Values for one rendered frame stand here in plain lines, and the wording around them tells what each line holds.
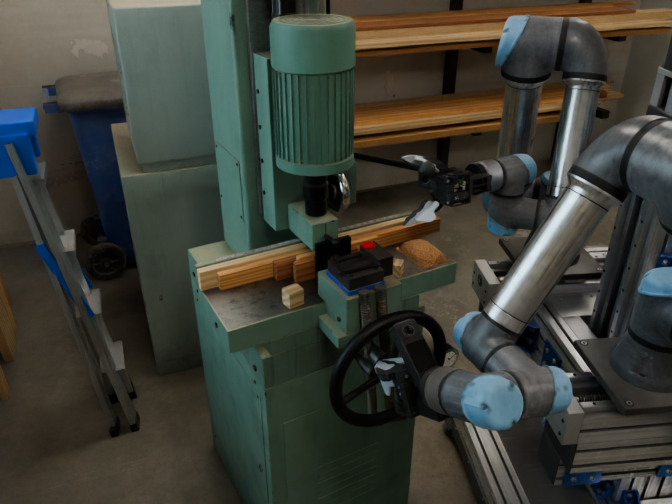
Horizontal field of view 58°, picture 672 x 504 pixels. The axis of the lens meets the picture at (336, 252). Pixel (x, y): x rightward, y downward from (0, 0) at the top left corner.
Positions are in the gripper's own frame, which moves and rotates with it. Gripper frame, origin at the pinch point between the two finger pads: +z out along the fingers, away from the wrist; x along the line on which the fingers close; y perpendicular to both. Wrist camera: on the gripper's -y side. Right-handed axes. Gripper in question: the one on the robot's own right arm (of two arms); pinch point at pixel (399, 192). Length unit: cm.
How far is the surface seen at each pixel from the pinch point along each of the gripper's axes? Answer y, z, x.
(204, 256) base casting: -55, 31, 24
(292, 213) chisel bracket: -23.6, 15.7, 7.2
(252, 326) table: -3.8, 35.6, 23.6
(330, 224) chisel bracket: -12.9, 11.0, 8.4
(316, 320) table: -4.3, 20.4, 26.9
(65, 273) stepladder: -86, 66, 31
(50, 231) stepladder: -84, 68, 17
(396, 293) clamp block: 6.5, 5.9, 20.2
